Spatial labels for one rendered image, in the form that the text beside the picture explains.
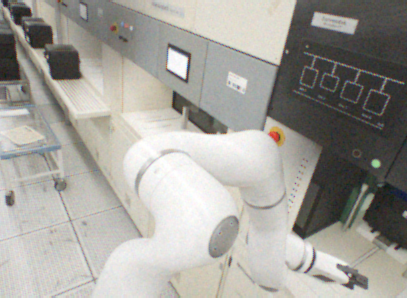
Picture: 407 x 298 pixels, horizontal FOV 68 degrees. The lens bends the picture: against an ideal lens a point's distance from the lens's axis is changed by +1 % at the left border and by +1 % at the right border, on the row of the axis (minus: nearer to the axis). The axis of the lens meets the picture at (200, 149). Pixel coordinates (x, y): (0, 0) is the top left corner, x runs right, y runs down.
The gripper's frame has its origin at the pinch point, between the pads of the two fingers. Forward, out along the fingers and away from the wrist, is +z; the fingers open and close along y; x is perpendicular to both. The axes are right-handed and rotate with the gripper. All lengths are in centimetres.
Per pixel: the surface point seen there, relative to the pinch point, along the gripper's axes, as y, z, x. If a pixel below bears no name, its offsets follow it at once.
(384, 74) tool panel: 33, -25, 35
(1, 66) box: -248, -261, 144
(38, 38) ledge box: -237, -247, 192
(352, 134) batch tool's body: 19.9, -20.6, 27.7
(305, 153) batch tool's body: 4.6, -23.5, 27.7
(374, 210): -26, 30, 41
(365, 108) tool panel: 26.0, -22.6, 31.0
